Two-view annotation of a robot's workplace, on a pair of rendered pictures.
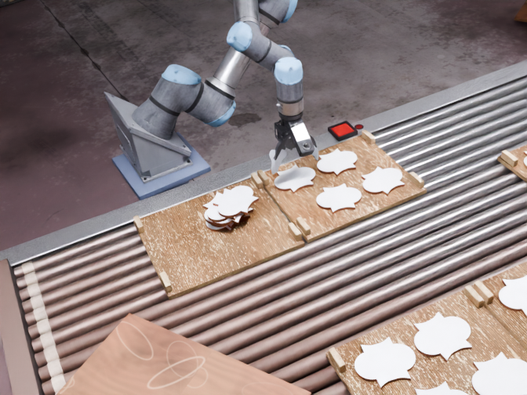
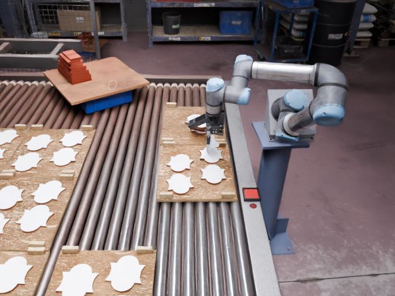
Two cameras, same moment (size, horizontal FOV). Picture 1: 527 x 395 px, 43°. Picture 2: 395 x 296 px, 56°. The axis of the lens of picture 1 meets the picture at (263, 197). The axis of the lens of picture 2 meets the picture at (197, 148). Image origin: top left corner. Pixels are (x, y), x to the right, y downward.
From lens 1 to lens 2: 2.59 m
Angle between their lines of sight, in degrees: 80
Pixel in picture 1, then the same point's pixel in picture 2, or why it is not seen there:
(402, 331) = (80, 149)
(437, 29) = not seen: outside the picture
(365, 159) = (207, 187)
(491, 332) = (48, 171)
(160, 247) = (196, 109)
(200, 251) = (183, 117)
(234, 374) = (97, 93)
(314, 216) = (175, 152)
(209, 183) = (237, 134)
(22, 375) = (157, 76)
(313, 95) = not seen: outside the picture
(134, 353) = (129, 80)
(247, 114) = not seen: outside the picture
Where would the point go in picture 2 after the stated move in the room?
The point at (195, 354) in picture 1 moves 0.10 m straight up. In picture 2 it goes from (114, 88) to (113, 73)
